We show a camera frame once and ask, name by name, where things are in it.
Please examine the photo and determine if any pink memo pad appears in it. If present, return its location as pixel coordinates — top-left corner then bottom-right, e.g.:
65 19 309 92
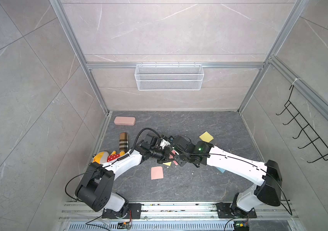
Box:
169 150 178 165

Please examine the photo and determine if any pink torn memo page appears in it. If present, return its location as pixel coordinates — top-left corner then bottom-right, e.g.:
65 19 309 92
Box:
151 167 164 180

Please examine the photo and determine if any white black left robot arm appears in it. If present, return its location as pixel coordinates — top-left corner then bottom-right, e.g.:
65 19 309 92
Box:
67 128 174 218

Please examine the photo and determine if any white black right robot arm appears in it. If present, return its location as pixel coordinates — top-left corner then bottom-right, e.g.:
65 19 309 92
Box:
170 136 286 218

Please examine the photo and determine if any yellow memo pad far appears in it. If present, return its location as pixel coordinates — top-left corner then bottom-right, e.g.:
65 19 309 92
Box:
199 131 214 143

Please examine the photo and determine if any blue memo pad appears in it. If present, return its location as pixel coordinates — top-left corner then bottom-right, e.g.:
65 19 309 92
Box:
217 167 226 173

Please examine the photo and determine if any brown plaid cylinder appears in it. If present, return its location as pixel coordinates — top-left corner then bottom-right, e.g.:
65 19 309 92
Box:
119 132 129 156

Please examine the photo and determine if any pink eraser case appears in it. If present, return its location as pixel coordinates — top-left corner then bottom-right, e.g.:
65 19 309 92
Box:
114 116 136 126

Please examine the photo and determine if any yellow plush toy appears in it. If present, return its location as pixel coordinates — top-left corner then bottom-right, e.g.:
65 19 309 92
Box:
93 151 120 164

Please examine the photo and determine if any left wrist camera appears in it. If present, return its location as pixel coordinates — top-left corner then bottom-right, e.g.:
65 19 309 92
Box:
159 137 171 149

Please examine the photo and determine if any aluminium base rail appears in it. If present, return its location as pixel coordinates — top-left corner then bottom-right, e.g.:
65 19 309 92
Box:
54 201 305 231

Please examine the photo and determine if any white wire mesh basket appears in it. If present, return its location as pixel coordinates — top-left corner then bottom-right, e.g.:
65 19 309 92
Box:
135 64 204 91

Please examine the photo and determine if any black wire hook rack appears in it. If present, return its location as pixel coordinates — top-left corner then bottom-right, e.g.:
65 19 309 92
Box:
276 85 328 164

